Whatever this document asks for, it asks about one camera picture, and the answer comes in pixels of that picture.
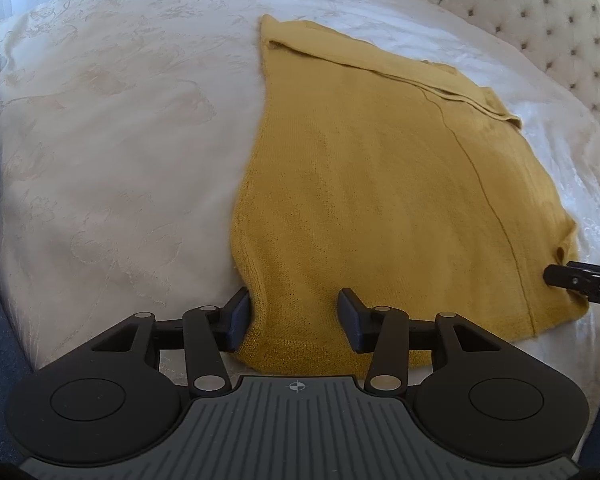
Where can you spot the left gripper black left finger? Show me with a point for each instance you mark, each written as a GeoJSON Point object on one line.
{"type": "Point", "coordinates": [123, 391]}

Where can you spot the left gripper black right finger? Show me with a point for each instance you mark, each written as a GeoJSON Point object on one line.
{"type": "Point", "coordinates": [470, 391]}

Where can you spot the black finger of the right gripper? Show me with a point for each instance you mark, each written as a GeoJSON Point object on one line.
{"type": "Point", "coordinates": [583, 278]}

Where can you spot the mustard yellow knit sweater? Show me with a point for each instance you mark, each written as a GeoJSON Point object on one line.
{"type": "Point", "coordinates": [400, 179]}

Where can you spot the white floral bed duvet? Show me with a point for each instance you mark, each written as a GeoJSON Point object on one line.
{"type": "Point", "coordinates": [126, 126]}

